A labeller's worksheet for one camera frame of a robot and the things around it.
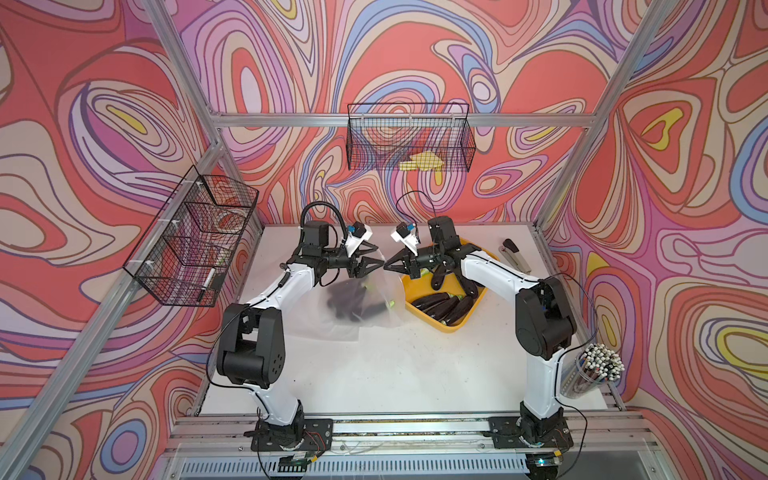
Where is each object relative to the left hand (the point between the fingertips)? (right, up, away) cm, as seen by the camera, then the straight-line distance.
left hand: (380, 256), depth 83 cm
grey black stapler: (+47, +3, +25) cm, 53 cm away
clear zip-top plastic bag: (-23, -19, +10) cm, 32 cm away
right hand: (+2, -4, +1) cm, 5 cm away
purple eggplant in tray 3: (+25, -17, +9) cm, 32 cm away
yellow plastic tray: (+12, -11, +16) cm, 23 cm away
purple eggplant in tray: (+16, -14, +12) cm, 25 cm away
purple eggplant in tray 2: (+18, -18, +9) cm, 27 cm away
